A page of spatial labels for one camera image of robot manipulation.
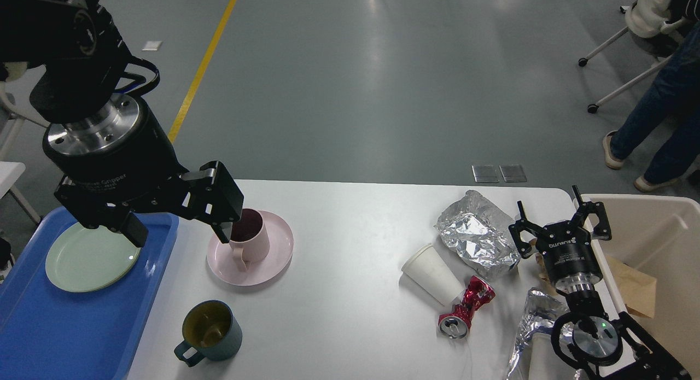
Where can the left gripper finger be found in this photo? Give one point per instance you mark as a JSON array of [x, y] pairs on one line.
[[212, 196], [122, 221]]

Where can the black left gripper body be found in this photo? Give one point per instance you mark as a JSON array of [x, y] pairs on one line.
[[116, 159]]

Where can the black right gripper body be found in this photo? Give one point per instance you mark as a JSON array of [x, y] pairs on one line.
[[568, 256]]

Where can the pink mug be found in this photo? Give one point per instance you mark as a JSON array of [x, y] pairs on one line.
[[249, 242]]

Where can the pink plate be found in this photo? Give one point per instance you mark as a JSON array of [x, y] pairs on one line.
[[279, 257]]

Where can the dark green mug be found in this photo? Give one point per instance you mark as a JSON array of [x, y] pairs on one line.
[[210, 331]]

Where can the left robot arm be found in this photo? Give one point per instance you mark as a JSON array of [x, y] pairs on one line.
[[85, 57]]

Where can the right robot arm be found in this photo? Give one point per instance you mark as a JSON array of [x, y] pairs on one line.
[[586, 338]]

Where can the crumpled foil large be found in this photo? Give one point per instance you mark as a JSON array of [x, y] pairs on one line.
[[477, 230]]

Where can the beige plastic bin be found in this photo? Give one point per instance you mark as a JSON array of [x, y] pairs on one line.
[[659, 236]]

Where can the green plate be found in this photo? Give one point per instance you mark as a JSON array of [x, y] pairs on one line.
[[83, 260]]

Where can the crumpled foil small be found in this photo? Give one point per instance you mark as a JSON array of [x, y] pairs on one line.
[[539, 315]]

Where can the brown paper bag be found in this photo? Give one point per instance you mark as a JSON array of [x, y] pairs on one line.
[[638, 290]]

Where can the floor outlet plate right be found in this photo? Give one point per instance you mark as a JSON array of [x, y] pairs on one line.
[[513, 173]]

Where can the floor outlet plate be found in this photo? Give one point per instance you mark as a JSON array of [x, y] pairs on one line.
[[513, 173], [485, 173]]

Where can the floor outlet plate left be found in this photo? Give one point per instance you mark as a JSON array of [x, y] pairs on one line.
[[485, 173]]

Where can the crushed red can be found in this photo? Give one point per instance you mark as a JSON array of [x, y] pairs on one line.
[[458, 323]]

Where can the white side table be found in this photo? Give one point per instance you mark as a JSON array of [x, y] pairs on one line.
[[10, 173]]

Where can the person in jeans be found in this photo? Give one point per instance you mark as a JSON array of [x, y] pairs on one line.
[[674, 91]]

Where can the blue plastic tray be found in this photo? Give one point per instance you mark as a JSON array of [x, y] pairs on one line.
[[48, 333]]

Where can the office chair right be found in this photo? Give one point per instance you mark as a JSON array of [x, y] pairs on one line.
[[658, 27]]

